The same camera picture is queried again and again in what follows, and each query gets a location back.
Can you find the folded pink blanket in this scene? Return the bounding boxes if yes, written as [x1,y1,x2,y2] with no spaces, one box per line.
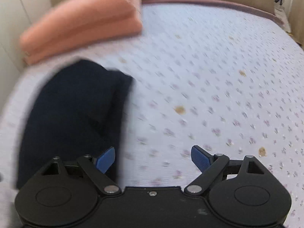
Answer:
[20,0,143,65]

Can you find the white bag with black handles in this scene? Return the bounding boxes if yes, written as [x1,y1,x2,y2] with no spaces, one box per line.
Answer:
[273,0,292,33]

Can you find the dark navy garment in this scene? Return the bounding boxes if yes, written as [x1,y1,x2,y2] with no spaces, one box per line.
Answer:
[17,59,136,191]

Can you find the white floral bedspread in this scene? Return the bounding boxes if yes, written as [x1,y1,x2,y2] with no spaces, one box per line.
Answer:
[0,3,304,228]

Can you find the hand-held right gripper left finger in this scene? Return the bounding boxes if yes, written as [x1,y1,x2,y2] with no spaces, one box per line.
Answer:
[41,147,122,196]

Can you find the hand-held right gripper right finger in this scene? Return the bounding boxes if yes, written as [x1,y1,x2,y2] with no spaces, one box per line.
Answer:
[184,145,272,195]

